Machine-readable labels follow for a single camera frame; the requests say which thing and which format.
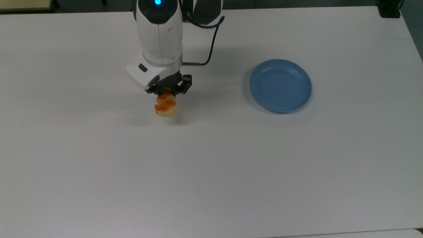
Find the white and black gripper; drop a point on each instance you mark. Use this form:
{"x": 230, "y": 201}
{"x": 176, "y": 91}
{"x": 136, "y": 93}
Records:
{"x": 145, "y": 73}

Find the orange glazed bread piece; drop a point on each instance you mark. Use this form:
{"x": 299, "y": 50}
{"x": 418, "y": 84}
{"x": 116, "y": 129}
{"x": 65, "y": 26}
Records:
{"x": 166, "y": 105}

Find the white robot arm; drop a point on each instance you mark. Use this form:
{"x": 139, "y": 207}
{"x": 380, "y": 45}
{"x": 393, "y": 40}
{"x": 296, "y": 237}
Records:
{"x": 160, "y": 33}

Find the blue round plate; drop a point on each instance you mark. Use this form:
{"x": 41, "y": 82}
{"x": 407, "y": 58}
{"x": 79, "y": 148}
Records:
{"x": 280, "y": 86}

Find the light wooden board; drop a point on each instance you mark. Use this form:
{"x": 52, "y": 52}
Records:
{"x": 24, "y": 4}

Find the black table clamp mount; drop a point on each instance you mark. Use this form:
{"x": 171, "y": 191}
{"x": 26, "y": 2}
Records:
{"x": 390, "y": 8}

